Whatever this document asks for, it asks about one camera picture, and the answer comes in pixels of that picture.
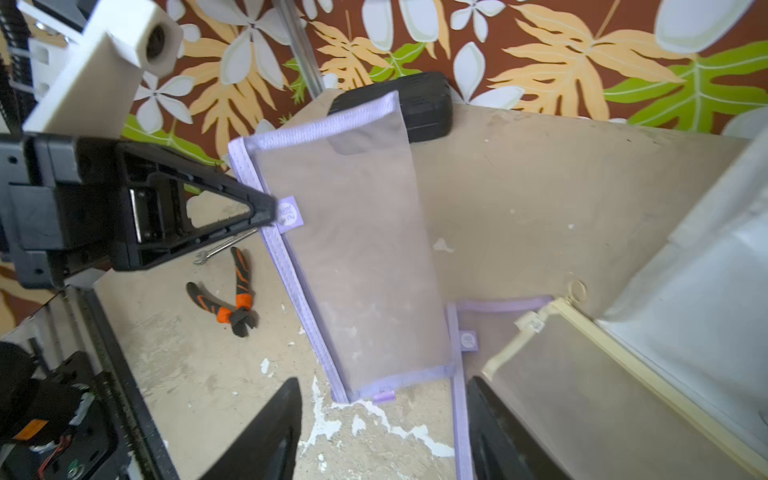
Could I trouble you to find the black hard zipper case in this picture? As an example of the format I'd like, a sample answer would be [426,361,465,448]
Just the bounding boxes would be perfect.
[328,72,453,143]

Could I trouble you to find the orange black pliers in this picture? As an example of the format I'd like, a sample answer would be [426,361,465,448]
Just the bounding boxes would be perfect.
[185,245,259,338]

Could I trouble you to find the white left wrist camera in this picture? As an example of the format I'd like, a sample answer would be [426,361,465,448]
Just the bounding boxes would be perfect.
[17,1,183,139]

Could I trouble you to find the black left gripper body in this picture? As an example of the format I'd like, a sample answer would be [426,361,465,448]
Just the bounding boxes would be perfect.
[1,134,144,290]

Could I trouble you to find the purple mesh pouch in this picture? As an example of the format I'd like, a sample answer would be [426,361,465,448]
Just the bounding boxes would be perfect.
[446,295,553,479]

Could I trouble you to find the white Doraemon canvas bag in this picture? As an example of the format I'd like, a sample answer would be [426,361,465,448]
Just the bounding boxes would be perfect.
[598,132,767,456]

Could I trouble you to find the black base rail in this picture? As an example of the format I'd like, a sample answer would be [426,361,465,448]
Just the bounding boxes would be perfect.
[0,287,181,480]

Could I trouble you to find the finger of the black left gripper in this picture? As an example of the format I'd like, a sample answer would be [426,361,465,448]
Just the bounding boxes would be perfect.
[113,141,277,271]

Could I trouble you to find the cream mesh pouch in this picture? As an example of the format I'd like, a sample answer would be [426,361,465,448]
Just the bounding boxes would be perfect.
[478,282,767,479]

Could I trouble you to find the silver open-end wrench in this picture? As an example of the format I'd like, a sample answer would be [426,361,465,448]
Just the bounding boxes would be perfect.
[193,228,259,265]

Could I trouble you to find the lilac mesh pouch under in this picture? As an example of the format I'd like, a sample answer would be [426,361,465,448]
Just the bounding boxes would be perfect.
[228,92,456,403]

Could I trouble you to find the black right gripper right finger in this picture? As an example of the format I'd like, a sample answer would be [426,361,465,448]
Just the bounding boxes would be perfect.
[467,376,568,480]

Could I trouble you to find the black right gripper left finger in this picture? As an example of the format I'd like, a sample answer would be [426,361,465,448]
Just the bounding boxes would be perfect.
[201,377,302,480]

